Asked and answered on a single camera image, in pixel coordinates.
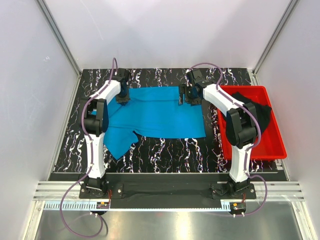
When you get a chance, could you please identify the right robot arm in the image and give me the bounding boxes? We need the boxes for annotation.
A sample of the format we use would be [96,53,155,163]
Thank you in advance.
[178,68,262,199]

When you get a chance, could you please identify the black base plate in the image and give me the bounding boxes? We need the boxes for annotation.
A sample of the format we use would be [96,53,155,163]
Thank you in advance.
[49,172,287,210]

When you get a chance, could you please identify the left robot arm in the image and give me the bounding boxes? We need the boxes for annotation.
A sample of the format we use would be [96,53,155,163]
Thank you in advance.
[79,68,131,198]

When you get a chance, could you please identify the red plastic bin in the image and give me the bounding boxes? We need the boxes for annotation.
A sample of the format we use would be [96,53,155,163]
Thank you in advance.
[217,85,287,161]

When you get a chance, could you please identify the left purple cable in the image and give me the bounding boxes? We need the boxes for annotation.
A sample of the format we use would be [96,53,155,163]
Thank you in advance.
[58,57,118,238]

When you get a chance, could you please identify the left aluminium frame post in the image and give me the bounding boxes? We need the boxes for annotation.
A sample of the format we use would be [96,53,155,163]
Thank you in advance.
[35,0,82,77]

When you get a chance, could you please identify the blue t-shirt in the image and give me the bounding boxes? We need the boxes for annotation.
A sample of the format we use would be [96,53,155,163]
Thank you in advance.
[103,86,206,160]

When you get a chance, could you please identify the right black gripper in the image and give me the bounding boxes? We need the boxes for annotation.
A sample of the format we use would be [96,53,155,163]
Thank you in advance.
[178,84,202,107]

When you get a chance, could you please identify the aluminium rail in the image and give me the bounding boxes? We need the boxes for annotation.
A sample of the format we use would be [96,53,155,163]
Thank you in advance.
[33,181,304,212]

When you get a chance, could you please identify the black t-shirt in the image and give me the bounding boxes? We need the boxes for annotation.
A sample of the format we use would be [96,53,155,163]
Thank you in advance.
[231,92,272,134]

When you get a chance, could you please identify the aluminium frame post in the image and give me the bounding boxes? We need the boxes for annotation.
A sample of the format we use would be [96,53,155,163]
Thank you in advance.
[35,0,82,77]
[252,0,300,76]

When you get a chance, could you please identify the right aluminium frame post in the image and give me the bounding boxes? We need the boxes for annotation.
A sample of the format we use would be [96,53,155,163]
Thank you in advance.
[252,0,300,76]

